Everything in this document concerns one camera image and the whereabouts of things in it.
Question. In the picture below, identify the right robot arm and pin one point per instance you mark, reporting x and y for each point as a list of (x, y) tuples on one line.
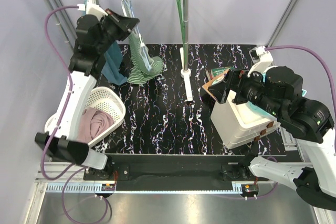
[(311, 123)]

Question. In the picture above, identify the green velvet hanger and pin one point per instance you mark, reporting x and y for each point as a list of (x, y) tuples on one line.
[(180, 9)]

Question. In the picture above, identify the green striped tank top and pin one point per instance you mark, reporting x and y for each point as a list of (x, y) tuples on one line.
[(144, 67)]

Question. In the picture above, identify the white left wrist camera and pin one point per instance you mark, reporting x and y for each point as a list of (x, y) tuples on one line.
[(92, 7)]

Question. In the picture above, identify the teal tank top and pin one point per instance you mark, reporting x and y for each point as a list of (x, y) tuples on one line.
[(113, 62)]

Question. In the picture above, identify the black mounting base plate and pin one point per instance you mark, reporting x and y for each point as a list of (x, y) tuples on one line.
[(153, 173)]

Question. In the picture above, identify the white storage box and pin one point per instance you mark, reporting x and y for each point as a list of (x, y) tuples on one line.
[(238, 125)]

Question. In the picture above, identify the light blue wire hanger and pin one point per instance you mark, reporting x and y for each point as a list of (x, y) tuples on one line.
[(144, 53)]

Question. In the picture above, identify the white perforated plastic basket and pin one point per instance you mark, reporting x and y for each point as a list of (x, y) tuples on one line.
[(101, 98)]

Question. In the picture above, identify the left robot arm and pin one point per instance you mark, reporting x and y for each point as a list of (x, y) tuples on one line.
[(95, 34)]

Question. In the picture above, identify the orange cover book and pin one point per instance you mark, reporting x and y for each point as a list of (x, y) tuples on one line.
[(213, 82)]

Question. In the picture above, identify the pink tank top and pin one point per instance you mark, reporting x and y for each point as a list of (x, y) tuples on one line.
[(93, 122)]

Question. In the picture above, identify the teal cat-ear headphones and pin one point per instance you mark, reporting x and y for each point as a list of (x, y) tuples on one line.
[(281, 90)]

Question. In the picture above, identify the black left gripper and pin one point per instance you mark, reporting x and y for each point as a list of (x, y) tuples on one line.
[(127, 24)]

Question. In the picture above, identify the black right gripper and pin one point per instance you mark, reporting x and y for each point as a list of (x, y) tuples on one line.
[(238, 80)]

